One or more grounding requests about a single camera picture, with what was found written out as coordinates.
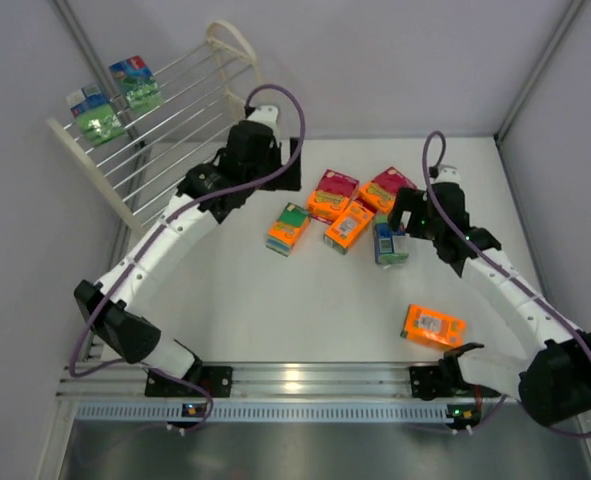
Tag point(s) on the orange box barcode side up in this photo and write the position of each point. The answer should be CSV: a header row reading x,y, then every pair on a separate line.
x,y
344,232

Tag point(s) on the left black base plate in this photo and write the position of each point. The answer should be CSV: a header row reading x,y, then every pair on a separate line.
x,y
215,380

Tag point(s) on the blue green Vileda sponge pack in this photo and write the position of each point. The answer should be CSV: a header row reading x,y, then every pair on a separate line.
x,y
94,115

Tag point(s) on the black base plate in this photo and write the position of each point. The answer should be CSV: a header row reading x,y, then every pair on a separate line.
x,y
215,380
429,382

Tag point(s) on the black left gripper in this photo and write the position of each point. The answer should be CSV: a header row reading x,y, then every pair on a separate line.
x,y
279,163

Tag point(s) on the aluminium mounting rail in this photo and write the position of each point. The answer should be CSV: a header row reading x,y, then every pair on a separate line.
x,y
275,392

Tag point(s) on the orange green Sponge Daddy box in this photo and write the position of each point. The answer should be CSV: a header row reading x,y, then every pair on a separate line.
x,y
286,231

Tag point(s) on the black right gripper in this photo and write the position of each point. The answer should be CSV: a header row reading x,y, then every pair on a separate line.
x,y
410,211

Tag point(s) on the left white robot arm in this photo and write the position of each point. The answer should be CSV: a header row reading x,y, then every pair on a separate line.
x,y
113,306

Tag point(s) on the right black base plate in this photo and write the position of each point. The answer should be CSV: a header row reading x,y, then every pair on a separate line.
x,y
429,382

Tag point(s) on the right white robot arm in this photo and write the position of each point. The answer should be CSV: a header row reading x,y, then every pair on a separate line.
x,y
551,375

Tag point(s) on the orange box near right arm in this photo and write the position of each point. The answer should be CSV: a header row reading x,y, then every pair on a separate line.
x,y
433,329

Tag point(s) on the orange pink Scrub Mommy box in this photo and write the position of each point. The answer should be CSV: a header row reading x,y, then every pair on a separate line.
x,y
331,196

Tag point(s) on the cream chrome wire shelf rack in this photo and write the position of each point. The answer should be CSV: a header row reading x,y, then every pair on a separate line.
x,y
204,92

